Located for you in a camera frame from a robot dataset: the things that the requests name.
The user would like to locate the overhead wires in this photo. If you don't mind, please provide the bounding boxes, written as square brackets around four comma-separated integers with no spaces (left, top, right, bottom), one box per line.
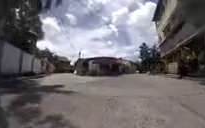
[53,0,101,59]

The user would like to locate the tall dark trees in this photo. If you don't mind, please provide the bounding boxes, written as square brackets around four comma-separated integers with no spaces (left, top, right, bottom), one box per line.
[0,0,46,56]

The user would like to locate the grey concrete road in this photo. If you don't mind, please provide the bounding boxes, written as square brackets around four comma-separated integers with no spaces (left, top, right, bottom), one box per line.
[0,72,205,128]

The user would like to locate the white panel wall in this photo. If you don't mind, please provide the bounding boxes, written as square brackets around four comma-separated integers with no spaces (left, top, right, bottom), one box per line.
[0,34,56,79]

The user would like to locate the low dark-roofed building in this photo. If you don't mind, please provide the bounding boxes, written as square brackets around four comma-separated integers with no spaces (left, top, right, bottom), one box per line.
[74,56,138,76]

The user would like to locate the multi-storey beige building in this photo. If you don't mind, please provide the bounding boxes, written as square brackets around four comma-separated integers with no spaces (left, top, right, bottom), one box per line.
[152,0,205,78]

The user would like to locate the small distant building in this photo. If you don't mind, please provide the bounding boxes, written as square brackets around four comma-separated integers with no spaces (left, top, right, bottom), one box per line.
[53,55,73,74]

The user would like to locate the dark green tree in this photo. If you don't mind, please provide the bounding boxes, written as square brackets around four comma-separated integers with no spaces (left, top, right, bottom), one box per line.
[137,42,162,73]

